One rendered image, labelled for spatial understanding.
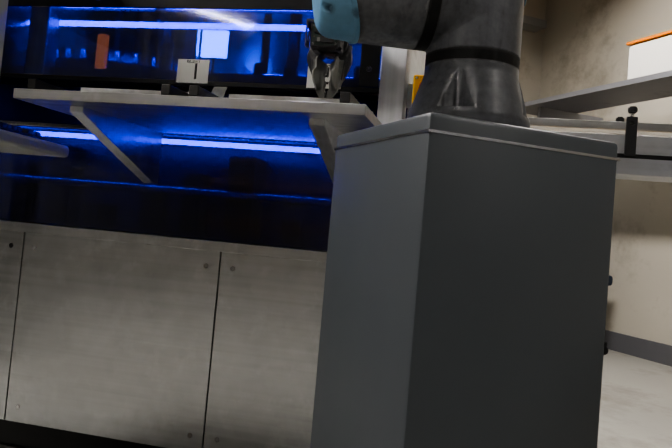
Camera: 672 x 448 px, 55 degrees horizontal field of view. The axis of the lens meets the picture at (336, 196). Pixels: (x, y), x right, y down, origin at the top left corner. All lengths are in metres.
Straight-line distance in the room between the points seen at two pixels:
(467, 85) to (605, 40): 4.38
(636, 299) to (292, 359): 3.34
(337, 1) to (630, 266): 4.04
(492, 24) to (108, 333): 1.28
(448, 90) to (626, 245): 3.97
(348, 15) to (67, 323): 1.26
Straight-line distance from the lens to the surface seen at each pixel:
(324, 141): 1.26
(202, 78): 1.68
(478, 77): 0.78
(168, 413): 1.72
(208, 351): 1.64
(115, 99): 1.30
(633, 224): 4.67
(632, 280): 4.65
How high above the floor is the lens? 0.67
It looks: 3 degrees up
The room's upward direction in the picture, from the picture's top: 5 degrees clockwise
